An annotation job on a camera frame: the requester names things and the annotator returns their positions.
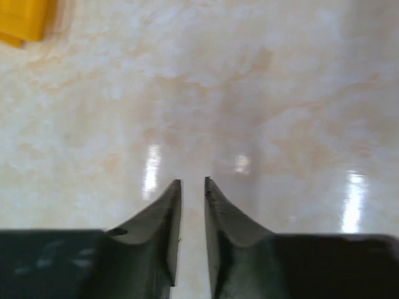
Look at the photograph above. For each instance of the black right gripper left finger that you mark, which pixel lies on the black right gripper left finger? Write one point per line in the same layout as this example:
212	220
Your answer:
137	259

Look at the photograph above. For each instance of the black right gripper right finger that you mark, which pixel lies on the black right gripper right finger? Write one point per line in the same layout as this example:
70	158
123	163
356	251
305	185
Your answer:
246	260

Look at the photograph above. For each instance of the yellow storage bin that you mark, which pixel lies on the yellow storage bin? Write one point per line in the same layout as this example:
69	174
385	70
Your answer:
25	20

